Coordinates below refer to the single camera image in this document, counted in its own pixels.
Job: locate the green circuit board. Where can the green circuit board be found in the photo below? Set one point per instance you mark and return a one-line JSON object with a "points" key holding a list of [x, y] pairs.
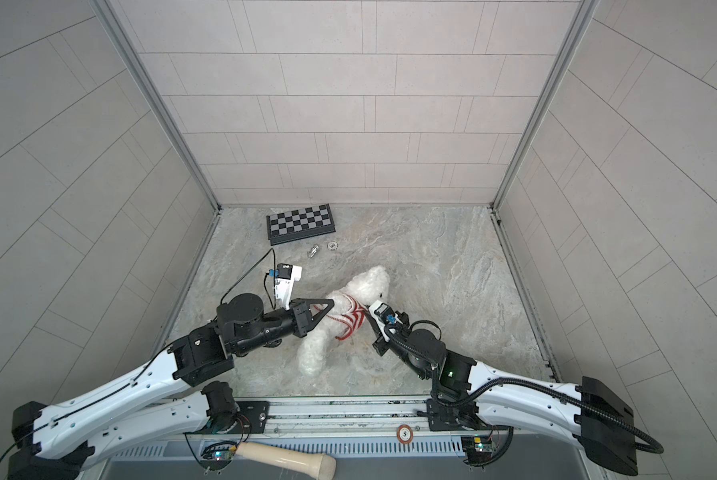
{"points": [[478, 451], [219, 455]]}

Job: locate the small silver metal piece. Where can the small silver metal piece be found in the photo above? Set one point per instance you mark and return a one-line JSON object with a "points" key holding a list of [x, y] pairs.
{"points": [[313, 251]]}

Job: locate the round red white sticker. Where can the round red white sticker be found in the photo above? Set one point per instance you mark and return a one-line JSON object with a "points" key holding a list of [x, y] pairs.
{"points": [[405, 434]]}

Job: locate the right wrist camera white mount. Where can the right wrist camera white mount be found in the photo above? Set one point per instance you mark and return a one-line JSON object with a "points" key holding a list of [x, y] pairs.
{"points": [[383, 315]]}

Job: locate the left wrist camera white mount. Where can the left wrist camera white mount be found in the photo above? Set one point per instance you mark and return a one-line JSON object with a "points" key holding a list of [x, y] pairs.
{"points": [[284, 276]]}

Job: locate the beige wooden handle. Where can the beige wooden handle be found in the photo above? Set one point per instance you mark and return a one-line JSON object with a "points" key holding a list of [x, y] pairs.
{"points": [[317, 466]]}

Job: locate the red white striped knit sweater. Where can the red white striped knit sweater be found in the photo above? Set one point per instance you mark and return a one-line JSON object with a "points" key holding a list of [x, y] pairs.
{"points": [[347, 316]]}

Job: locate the left green circuit board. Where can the left green circuit board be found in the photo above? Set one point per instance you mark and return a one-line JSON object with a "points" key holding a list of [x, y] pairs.
{"points": [[219, 455]]}

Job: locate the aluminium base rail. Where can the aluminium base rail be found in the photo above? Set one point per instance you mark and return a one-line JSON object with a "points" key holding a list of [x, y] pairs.
{"points": [[346, 415]]}

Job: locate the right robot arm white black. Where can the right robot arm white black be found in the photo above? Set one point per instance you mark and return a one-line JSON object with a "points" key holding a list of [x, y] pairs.
{"points": [[468, 394]]}

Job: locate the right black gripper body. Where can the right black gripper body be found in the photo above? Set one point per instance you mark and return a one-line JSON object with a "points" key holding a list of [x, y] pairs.
{"points": [[403, 349]]}

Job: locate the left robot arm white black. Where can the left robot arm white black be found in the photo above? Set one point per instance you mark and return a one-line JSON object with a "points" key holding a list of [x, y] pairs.
{"points": [[177, 391]]}

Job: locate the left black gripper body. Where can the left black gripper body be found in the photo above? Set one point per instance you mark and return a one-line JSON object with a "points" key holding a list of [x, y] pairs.
{"points": [[271, 329]]}

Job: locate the folded black white chessboard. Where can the folded black white chessboard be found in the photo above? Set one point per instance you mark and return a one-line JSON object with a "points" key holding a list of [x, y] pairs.
{"points": [[300, 224]]}

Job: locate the white teddy bear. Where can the white teddy bear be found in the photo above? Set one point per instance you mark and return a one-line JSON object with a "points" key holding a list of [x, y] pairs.
{"points": [[366, 287]]}

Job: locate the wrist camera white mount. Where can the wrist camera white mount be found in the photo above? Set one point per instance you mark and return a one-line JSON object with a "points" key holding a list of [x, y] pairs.
{"points": [[383, 315], [284, 276]]}

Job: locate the right green circuit board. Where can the right green circuit board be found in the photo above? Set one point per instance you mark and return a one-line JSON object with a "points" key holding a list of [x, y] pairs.
{"points": [[478, 451]]}

